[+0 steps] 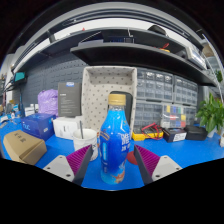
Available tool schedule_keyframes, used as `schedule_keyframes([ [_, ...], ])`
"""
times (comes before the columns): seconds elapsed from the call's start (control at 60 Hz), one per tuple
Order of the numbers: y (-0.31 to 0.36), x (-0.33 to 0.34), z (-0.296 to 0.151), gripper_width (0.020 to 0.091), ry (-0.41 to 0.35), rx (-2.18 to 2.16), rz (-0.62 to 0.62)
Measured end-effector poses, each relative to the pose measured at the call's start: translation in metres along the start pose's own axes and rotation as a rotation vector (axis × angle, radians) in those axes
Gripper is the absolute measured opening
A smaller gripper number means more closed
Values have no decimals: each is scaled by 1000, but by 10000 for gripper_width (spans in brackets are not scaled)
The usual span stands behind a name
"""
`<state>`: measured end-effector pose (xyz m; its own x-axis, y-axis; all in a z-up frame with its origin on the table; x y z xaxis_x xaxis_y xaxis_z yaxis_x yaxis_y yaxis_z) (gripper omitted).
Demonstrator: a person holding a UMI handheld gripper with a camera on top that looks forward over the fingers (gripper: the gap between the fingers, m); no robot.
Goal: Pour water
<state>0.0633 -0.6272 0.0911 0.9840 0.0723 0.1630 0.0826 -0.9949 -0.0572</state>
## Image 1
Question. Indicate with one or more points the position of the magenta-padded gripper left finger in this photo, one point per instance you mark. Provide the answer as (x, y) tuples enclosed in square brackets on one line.
[(59, 166)]

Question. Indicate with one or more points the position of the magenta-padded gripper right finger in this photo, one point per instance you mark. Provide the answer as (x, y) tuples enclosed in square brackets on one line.
[(165, 166)]

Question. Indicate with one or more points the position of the blue drink bottle gold cap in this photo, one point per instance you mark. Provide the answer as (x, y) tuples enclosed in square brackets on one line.
[(115, 143)]

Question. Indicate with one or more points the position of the black box white label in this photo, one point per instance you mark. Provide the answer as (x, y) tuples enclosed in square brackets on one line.
[(175, 135)]

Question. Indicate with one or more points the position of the flat round red coaster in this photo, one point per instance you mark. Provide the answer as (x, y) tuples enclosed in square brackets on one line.
[(131, 158)]

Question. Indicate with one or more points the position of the yellow multimeter with red leads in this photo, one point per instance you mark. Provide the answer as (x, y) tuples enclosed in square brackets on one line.
[(146, 135)]

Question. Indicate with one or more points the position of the white cardboard box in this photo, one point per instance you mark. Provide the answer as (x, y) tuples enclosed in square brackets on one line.
[(65, 127)]

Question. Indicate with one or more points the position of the brown cardboard box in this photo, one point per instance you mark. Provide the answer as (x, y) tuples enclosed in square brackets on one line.
[(23, 146)]

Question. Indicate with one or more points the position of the metal spoon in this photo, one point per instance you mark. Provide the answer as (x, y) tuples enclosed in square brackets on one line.
[(81, 130)]

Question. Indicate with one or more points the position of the blue cardboard box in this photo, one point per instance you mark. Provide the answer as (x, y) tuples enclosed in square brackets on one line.
[(38, 126)]

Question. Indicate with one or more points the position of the black flat case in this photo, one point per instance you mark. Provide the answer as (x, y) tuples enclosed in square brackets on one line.
[(196, 132)]

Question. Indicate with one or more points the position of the clear compartment box coloured parts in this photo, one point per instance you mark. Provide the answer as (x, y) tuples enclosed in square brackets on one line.
[(174, 116)]

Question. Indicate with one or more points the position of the grey small-parts drawer cabinet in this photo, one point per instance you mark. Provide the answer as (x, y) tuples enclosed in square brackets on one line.
[(155, 85), (146, 113), (186, 91)]

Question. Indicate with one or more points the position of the small white box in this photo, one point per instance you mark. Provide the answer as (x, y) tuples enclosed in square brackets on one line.
[(222, 140)]

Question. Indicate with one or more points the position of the purple plastic bag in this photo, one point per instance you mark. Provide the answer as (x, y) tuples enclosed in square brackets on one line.
[(48, 101)]

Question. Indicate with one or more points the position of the dark grey upright box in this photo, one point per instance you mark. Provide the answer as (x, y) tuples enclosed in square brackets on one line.
[(69, 100)]

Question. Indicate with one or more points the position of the green potted plant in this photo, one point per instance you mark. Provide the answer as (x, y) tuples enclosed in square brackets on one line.
[(211, 115)]

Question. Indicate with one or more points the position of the black zip case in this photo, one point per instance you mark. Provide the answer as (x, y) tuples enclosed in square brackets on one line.
[(129, 106)]

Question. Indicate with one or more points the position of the beige dotted fabric bin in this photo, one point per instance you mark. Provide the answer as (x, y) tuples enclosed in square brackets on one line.
[(98, 86)]

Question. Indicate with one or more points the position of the small teal screen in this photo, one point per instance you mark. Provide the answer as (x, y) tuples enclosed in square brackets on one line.
[(20, 76)]

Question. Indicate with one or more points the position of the black workbench shelf unit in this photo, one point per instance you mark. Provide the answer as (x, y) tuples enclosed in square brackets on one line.
[(133, 55)]

